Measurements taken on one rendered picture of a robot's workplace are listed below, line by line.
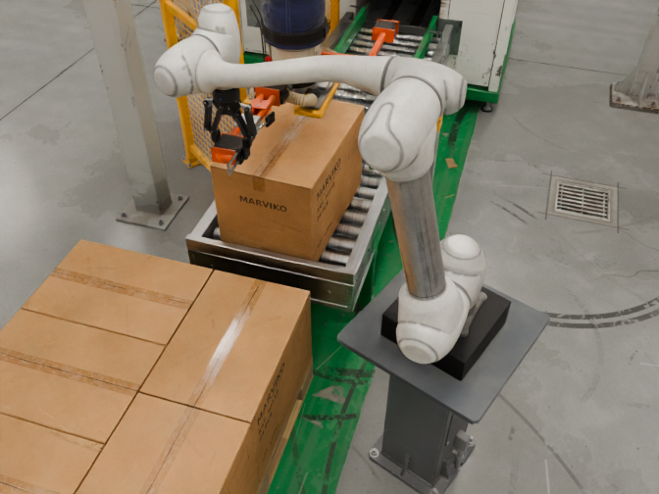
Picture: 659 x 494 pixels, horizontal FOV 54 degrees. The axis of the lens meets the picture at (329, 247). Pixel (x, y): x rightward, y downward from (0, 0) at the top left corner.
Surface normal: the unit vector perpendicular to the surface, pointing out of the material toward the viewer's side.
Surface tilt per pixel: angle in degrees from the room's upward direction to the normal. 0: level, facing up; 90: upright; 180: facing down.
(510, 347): 0
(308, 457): 0
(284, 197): 90
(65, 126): 0
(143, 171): 90
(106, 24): 89
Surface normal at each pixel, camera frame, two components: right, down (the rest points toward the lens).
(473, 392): 0.00, -0.73
